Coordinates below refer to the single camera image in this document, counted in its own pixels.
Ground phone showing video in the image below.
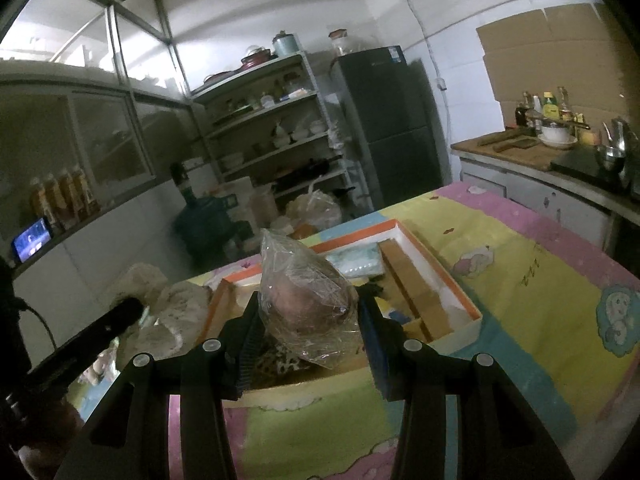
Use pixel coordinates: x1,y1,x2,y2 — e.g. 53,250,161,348
11,217,54,265

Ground amber liquid bottle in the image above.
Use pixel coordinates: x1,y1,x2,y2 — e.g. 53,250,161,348
60,169,78,223
73,165,97,218
30,176,51,233
46,172,65,228

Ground teal lidded canister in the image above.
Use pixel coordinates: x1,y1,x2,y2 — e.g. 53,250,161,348
272,31,301,58

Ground white metal shelf rack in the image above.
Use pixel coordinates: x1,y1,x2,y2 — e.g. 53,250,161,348
190,52,362,212

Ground wooden handled knife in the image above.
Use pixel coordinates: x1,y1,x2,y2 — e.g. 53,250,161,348
477,130,526,146

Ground translucent plastic bucket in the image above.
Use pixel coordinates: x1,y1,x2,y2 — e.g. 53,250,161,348
250,185,279,226

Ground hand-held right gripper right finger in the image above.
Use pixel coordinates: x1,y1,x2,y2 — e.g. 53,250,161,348
356,292,576,480

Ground black water jug pump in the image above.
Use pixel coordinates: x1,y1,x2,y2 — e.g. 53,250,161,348
170,162,194,202

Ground orange rimmed cardboard box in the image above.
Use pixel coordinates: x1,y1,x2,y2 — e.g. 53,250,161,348
202,217,484,402

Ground red cooking pot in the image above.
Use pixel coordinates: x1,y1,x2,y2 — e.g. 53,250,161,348
240,46,279,67

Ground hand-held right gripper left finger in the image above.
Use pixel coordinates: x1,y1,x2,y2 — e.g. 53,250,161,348
55,292,262,480

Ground pale teal tissue pack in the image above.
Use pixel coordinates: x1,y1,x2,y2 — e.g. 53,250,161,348
325,245,389,279

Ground kitchen counter cabinet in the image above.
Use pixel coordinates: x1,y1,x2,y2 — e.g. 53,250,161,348
450,132,640,262

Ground interior sliding glass window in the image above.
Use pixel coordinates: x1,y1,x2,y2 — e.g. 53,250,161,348
0,0,194,222

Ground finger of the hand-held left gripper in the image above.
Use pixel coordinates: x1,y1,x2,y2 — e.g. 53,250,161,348
25,297,146,402

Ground leopard print plush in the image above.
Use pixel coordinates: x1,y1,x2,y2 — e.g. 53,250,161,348
255,345,312,377

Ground colourful cartoon bedsheet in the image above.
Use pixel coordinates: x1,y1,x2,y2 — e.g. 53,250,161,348
65,180,640,480

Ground person's left hand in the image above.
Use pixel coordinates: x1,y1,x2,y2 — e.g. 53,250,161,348
20,400,84,480

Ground black wok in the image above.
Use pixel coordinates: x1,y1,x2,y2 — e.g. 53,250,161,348
272,157,344,181

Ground black induction cooktop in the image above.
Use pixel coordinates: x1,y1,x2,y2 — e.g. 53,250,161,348
550,145,640,197

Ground clear plastic bag of food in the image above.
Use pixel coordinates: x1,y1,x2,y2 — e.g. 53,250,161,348
285,182,344,234

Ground glass jar with lid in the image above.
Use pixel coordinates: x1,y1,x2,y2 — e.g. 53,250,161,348
329,29,354,57

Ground steel kettle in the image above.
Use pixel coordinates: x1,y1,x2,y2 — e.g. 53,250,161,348
595,117,634,189

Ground cluster of condiment bottles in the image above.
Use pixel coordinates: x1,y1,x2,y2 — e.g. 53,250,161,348
515,86,591,131

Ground white sack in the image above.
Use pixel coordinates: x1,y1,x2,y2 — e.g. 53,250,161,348
180,157,221,201

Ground blue green water jug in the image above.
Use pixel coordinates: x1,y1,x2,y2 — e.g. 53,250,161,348
172,195,252,262

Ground white ceramic bowl with plate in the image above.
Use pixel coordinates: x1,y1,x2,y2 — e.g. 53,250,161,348
537,122,579,150

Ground beige rabbit plush toy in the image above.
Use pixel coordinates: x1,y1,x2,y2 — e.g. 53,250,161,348
80,262,214,386

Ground dark grey refrigerator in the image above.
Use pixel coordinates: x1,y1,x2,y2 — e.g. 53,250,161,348
330,46,444,209

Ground brown cardboard strip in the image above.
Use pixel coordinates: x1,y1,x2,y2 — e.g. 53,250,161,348
379,239,456,342

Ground pink toy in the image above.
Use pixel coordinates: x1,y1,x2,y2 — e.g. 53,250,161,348
259,227,359,372

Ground cardboard sheets on wall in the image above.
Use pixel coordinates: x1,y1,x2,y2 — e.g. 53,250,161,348
475,2,640,134

